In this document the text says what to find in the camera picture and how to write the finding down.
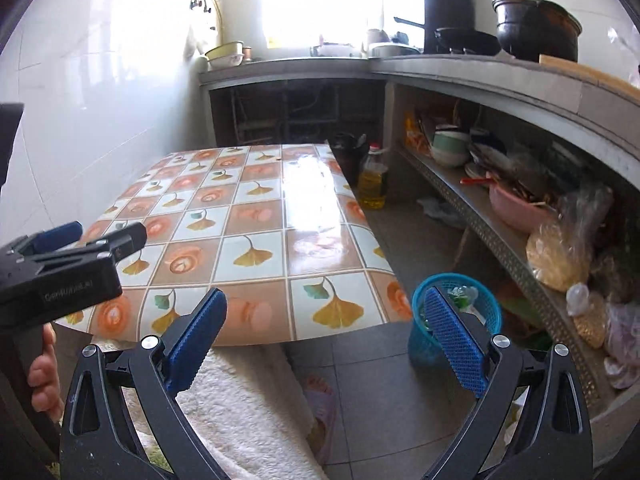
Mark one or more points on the black wok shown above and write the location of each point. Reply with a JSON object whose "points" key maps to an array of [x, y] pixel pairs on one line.
{"points": [[465, 40]]}

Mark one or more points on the white fluffy towel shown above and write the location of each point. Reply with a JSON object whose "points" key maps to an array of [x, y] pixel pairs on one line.
{"points": [[250, 410]]}

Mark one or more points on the enamel basin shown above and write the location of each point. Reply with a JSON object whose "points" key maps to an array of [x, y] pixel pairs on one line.
{"points": [[225, 52]]}

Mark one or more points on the bag of yellow grain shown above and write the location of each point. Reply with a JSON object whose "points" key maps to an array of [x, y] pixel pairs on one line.
{"points": [[555, 260]]}

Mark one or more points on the black box appliance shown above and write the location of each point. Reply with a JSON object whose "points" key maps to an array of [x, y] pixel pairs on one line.
{"points": [[445, 0]]}

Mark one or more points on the hanging towel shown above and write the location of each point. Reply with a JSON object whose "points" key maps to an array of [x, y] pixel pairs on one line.
{"points": [[200, 42]]}

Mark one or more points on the small bag of beans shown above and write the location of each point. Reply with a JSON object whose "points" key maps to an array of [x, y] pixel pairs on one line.
{"points": [[590, 320]]}

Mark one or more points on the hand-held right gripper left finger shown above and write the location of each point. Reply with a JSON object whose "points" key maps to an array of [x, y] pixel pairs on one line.
{"points": [[200, 340]]}

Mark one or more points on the wooden cutting board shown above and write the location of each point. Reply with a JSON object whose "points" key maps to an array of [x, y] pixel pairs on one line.
{"points": [[590, 72]]}

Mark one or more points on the person's left hand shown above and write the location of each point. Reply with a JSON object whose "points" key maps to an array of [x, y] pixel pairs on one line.
{"points": [[45, 385]]}

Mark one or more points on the white plastic bag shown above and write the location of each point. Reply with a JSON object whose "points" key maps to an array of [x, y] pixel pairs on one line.
{"points": [[440, 212]]}

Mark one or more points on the pink plastic basin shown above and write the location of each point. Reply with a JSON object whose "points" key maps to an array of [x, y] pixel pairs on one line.
{"points": [[510, 210]]}

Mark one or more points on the cooking oil bottle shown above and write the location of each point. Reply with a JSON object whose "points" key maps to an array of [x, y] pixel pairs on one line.
{"points": [[373, 185]]}

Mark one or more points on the orange snack packet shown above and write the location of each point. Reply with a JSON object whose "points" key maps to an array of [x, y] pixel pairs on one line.
{"points": [[415, 135]]}

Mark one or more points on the grey concrete kitchen counter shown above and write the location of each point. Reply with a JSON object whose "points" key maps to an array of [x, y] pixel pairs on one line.
{"points": [[475, 80]]}

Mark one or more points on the blue plastic basket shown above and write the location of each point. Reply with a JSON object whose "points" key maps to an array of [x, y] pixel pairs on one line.
{"points": [[490, 315]]}

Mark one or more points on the pinkish plastic bag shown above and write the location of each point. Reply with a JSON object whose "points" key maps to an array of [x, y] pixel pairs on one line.
{"points": [[625, 345]]}

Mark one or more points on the black cast iron pot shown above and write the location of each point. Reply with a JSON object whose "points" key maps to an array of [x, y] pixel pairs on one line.
{"points": [[530, 30]]}

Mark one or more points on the stack of plates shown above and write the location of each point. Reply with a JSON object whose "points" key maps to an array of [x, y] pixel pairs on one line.
{"points": [[487, 152]]}

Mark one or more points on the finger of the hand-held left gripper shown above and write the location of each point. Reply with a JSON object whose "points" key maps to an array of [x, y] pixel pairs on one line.
{"points": [[122, 242], [57, 237]]}

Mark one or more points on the stack of bowls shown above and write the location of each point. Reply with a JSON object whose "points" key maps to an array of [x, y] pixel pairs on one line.
{"points": [[450, 150]]}

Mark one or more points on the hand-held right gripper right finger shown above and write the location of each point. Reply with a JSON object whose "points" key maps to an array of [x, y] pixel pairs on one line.
{"points": [[457, 345]]}

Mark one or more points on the metal pot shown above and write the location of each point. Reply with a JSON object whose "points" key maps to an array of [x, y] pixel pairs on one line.
{"points": [[395, 51]]}

